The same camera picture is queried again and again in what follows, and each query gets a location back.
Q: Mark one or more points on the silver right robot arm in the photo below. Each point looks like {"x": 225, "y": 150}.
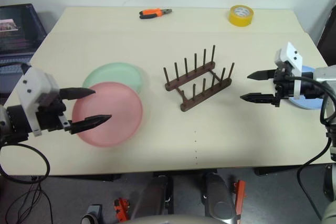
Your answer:
{"x": 326, "y": 77}

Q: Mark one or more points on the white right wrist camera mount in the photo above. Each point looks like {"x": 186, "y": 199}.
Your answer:
{"x": 291, "y": 53}

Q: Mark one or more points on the grey rounded robot leg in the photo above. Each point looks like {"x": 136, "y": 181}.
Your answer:
{"x": 155, "y": 197}
{"x": 219, "y": 200}

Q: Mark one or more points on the orange and black clamp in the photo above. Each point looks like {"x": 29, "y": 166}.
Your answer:
{"x": 122, "y": 209}
{"x": 239, "y": 197}

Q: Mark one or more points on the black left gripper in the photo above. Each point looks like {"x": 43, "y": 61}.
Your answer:
{"x": 51, "y": 113}

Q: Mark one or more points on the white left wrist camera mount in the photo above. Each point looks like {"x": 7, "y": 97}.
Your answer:
{"x": 34, "y": 87}

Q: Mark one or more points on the brown wooden dish rack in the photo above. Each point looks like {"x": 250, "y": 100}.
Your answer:
{"x": 199, "y": 87}

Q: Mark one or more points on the black table frame bar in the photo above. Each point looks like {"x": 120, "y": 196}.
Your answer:
{"x": 275, "y": 170}

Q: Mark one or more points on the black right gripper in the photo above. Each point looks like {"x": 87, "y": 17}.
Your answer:
{"x": 284, "y": 87}

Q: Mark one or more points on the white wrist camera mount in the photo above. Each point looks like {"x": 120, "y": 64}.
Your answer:
{"x": 34, "y": 87}
{"x": 291, "y": 53}

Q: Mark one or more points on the beige rounded robot torso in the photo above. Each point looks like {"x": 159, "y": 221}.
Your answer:
{"x": 181, "y": 220}

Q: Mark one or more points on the blue plastic plate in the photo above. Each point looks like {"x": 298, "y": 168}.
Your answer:
{"x": 308, "y": 103}

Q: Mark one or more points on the orange and black pliers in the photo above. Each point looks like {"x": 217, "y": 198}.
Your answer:
{"x": 152, "y": 13}

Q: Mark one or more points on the yellow tape roll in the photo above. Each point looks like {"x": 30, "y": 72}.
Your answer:
{"x": 240, "y": 16}

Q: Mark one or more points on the green plastic plate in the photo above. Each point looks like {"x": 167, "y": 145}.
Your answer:
{"x": 118, "y": 75}

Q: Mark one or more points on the black laptop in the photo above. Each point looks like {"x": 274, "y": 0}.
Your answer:
{"x": 18, "y": 35}

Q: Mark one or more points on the red plastic plate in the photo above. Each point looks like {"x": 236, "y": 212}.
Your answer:
{"x": 118, "y": 121}

